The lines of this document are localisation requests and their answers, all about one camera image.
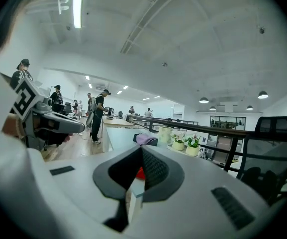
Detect ceiling cable tray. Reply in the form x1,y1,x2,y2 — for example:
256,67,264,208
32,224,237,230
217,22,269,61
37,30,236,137
120,0,186,55

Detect long ceiling tube light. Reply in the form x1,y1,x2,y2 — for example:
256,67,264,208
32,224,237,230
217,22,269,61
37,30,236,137
73,0,85,29

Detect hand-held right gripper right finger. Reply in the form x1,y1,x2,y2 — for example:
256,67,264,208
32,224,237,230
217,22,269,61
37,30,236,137
141,144,185,203

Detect patterned cream cup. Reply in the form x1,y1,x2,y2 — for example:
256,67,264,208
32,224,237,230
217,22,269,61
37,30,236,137
158,126,173,144

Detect white flower pot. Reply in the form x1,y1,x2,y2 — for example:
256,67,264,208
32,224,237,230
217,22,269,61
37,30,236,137
184,134,201,157
170,131,186,151

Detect white table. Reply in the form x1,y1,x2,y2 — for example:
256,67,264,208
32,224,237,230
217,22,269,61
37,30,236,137
102,127,169,153

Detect person's left forearm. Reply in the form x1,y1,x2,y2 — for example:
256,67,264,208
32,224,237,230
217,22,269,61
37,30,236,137
1,113,26,140

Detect black box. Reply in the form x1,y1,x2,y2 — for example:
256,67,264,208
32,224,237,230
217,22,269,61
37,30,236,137
133,133,159,147

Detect wooden table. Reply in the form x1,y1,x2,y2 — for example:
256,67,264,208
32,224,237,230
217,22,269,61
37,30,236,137
102,115,135,129

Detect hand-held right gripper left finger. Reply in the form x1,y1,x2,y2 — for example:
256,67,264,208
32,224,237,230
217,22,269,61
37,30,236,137
92,145,143,201

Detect small red object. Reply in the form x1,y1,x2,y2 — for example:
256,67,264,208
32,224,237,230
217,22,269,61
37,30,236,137
135,166,147,181

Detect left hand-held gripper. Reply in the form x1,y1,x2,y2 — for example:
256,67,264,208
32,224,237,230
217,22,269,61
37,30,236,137
9,77,86,151

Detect dark metal railing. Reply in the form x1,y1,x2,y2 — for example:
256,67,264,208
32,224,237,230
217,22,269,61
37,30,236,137
125,113,287,173

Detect purple cloth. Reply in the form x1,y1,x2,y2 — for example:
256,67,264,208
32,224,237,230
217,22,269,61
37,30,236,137
136,133,153,146

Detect black mesh office chair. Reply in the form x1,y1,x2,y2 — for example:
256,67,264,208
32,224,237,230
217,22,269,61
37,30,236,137
236,116,287,205

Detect white ceiling pipes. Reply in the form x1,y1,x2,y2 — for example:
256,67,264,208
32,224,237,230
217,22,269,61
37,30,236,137
25,0,71,16

